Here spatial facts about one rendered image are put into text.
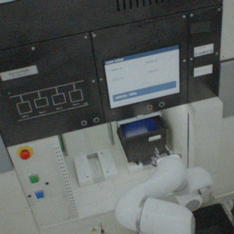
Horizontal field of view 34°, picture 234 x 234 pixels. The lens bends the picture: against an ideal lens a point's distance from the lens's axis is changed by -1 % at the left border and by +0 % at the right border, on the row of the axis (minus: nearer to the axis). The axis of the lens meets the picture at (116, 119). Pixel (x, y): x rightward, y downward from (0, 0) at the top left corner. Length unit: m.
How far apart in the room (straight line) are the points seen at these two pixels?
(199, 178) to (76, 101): 0.53
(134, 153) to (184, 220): 0.97
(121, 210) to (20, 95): 0.58
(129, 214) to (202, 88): 0.71
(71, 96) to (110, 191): 0.71
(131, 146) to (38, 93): 0.69
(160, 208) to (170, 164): 0.15
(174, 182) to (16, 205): 0.87
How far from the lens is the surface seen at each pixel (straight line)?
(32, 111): 1.46
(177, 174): 1.15
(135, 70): 1.44
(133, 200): 1.09
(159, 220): 1.06
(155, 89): 1.51
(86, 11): 1.31
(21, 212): 1.83
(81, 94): 1.44
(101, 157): 2.13
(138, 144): 1.95
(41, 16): 1.29
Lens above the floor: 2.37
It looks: 38 degrees down
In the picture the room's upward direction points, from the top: 8 degrees counter-clockwise
